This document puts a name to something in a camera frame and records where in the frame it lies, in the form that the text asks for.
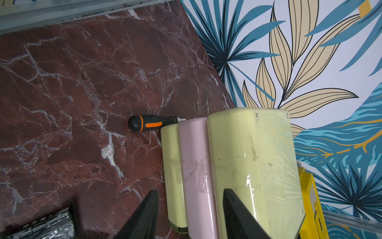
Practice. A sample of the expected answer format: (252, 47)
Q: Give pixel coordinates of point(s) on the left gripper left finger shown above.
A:
(143, 222)

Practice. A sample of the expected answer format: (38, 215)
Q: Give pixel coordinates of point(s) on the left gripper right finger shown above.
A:
(240, 224)

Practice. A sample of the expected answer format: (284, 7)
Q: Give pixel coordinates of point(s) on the black cookie packet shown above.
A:
(60, 224)

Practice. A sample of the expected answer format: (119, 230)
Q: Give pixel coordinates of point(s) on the light green drawer cabinet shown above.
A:
(252, 153)

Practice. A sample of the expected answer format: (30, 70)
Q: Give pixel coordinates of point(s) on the yellow black toolbox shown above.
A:
(314, 226)

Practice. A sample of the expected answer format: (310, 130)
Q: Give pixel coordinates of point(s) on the black orange screwdriver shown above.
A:
(140, 123)

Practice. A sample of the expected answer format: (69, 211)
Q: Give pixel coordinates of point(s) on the right metal corner post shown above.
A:
(354, 222)

